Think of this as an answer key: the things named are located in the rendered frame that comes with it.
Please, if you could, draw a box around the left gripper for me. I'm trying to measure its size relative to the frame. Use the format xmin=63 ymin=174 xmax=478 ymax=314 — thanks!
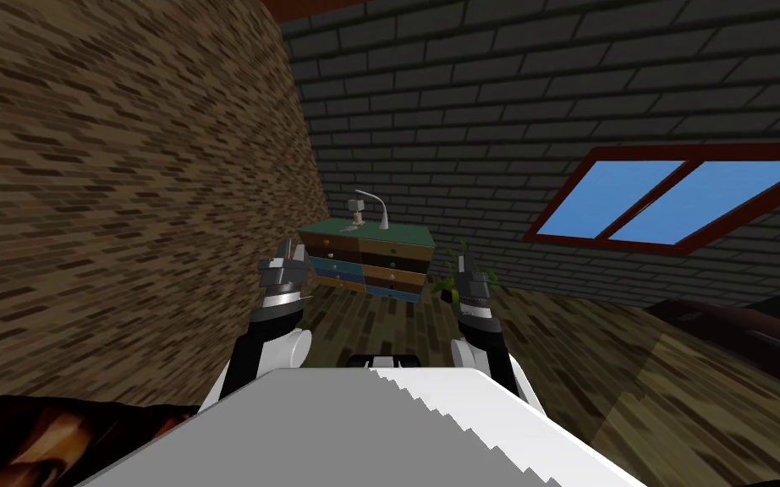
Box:
xmin=257 ymin=237 xmax=311 ymax=297

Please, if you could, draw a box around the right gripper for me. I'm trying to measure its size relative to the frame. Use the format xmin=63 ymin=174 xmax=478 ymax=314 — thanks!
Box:
xmin=455 ymin=252 xmax=492 ymax=305

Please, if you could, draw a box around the green potted plant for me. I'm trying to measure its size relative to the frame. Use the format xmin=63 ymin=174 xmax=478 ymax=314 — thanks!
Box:
xmin=430 ymin=242 xmax=501 ymax=305

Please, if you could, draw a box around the green-topped multicolour drawer chest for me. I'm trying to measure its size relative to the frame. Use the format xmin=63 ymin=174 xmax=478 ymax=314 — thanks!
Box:
xmin=296 ymin=189 xmax=437 ymax=304

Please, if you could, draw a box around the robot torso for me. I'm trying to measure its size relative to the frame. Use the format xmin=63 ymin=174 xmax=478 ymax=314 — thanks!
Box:
xmin=77 ymin=353 xmax=650 ymax=487

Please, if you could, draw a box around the red-framed window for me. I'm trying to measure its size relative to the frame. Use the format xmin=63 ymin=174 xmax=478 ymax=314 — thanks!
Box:
xmin=521 ymin=141 xmax=780 ymax=258

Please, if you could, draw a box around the dark brown sofa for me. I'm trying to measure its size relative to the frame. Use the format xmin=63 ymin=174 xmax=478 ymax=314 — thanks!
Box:
xmin=643 ymin=297 xmax=780 ymax=402

